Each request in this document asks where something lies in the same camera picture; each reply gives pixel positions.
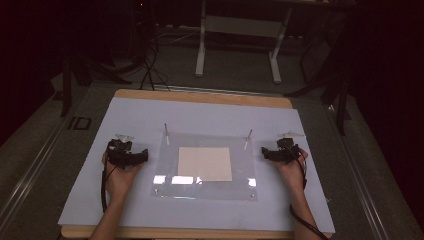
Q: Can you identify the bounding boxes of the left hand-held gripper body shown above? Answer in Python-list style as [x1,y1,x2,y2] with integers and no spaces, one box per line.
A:
[105,133,138,170]

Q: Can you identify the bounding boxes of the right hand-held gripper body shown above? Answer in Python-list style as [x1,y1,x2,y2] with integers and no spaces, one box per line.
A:
[273,131,306,164]

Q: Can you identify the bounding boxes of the photo print sheet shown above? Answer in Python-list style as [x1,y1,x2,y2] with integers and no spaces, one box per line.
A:
[177,146,234,183]

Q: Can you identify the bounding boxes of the clear acrylic photo frame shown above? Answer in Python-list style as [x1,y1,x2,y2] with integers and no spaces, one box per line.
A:
[151,123,259,202]

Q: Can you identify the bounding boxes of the person's right hand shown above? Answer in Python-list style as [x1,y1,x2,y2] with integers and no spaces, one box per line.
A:
[270,147,310,196]

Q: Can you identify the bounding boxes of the person's left hand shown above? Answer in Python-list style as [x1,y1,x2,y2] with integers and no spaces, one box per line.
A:
[101,151,145,199]

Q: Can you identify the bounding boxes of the black floor plate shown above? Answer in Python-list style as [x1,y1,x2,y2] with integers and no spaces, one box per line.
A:
[67,116,92,131]

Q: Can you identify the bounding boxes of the white table mat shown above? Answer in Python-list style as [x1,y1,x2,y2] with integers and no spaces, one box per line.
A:
[57,96,336,234]

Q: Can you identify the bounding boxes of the black metal stand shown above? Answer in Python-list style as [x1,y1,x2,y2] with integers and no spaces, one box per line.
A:
[284,13,354,137]

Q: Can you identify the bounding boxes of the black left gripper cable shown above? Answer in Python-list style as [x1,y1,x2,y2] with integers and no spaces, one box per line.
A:
[100,159,118,214]

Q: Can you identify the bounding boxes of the metal floor rail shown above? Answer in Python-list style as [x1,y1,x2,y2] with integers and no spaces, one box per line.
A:
[0,109,73,221]
[151,84,286,98]
[324,104,383,240]

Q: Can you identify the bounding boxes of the black floor cables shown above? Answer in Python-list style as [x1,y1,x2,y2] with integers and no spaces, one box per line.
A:
[138,39,172,92]

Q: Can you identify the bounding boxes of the white metal desk frame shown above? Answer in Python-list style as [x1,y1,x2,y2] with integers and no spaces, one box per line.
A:
[194,0,295,85]

